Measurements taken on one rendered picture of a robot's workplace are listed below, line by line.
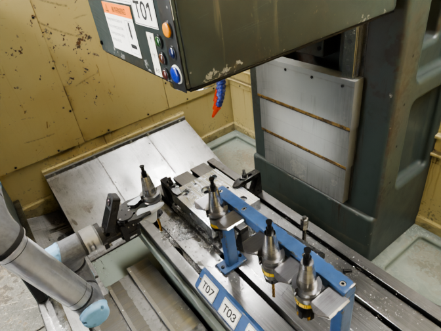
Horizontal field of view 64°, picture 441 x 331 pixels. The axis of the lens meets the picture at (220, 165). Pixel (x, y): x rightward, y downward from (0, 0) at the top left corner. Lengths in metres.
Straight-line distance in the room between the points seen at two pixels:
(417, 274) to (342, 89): 0.87
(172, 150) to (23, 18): 0.99
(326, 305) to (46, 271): 0.62
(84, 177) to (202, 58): 1.52
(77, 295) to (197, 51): 0.67
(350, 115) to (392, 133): 0.14
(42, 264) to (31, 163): 1.21
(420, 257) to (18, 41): 2.01
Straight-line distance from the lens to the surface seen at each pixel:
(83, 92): 2.02
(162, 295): 1.44
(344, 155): 1.36
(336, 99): 1.28
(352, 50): 1.20
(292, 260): 0.86
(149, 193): 1.11
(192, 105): 2.34
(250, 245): 0.90
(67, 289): 0.99
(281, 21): 0.78
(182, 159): 2.12
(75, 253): 1.10
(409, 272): 1.73
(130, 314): 1.45
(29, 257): 0.91
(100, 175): 2.09
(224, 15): 0.69
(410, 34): 1.17
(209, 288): 1.18
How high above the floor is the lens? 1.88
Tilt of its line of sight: 34 degrees down
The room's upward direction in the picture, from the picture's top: 9 degrees counter-clockwise
